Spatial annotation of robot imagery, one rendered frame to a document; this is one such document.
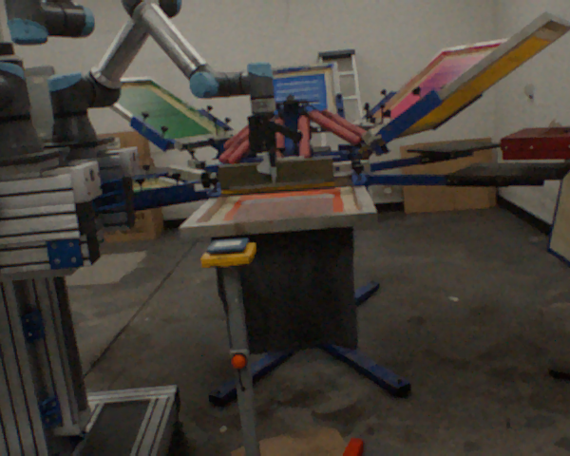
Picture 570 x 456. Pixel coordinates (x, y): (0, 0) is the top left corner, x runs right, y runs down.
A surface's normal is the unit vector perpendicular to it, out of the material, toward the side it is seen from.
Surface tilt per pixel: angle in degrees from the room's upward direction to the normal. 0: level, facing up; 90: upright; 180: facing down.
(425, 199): 75
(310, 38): 90
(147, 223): 90
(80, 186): 90
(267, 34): 90
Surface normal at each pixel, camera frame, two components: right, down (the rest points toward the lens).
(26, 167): 0.04, 0.21
